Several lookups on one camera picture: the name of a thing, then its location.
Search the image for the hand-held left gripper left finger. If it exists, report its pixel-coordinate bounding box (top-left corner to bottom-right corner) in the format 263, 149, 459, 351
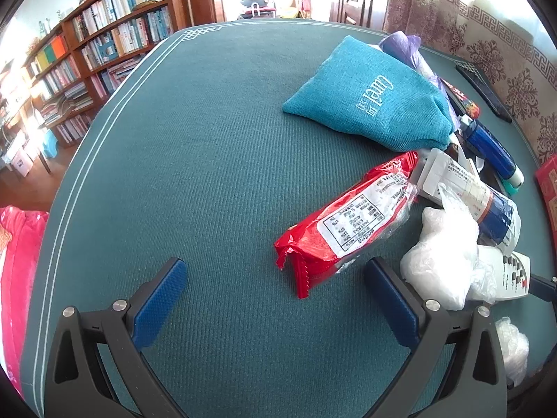
44, 257, 189, 418

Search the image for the wooden bookshelf with books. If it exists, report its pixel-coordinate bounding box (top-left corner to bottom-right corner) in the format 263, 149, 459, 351
22, 0, 192, 149

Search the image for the pink cloth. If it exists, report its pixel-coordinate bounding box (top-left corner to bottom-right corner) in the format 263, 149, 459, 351
0, 206, 49, 397

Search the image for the blue plastic stool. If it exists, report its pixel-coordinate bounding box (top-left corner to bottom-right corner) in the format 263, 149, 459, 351
41, 131, 59, 160

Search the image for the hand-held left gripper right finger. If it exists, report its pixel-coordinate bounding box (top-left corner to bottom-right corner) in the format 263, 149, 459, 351
364, 257, 510, 418

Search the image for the white crumpled plastic bag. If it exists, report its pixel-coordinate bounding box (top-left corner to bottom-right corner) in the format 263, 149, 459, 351
399, 182, 497, 311

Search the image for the blue lotion bottle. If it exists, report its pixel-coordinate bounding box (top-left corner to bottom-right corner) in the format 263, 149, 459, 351
459, 117, 525, 188

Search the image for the grey bench with clothes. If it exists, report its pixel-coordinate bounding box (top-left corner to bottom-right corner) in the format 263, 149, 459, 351
237, 0, 279, 20

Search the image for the red candy tube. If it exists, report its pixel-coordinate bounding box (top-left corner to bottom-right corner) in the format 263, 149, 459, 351
439, 78, 480, 119

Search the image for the white remote control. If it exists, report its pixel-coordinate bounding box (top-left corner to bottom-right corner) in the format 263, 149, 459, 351
476, 244, 532, 303

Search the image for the black smartphone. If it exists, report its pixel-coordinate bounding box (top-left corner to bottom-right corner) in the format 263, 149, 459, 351
455, 62, 514, 123

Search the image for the red tin box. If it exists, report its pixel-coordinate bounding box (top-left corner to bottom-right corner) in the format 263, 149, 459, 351
534, 154, 557, 245

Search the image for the white and blue packet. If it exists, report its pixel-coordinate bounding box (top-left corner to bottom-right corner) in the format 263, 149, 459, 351
411, 148, 522, 253

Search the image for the white storage box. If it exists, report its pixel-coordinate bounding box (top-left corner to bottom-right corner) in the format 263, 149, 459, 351
11, 148, 33, 179

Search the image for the clear plastic bag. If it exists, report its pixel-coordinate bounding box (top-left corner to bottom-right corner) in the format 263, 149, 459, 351
494, 317, 531, 388

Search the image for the patterned beige curtain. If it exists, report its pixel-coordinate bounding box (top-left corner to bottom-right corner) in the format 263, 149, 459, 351
383, 0, 557, 166

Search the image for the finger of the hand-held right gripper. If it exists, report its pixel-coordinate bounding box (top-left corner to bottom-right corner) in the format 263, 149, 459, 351
528, 273, 557, 302

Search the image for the teal fabric pouch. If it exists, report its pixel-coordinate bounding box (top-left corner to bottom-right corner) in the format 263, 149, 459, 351
282, 36, 453, 153

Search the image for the red snack packet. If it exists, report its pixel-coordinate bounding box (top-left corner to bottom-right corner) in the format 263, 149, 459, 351
274, 151, 421, 300

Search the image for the green felt desktop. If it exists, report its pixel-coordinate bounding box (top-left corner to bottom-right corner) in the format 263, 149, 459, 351
19, 20, 549, 418

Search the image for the purple plastic bag roll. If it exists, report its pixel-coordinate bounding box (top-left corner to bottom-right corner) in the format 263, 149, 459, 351
378, 31, 457, 127

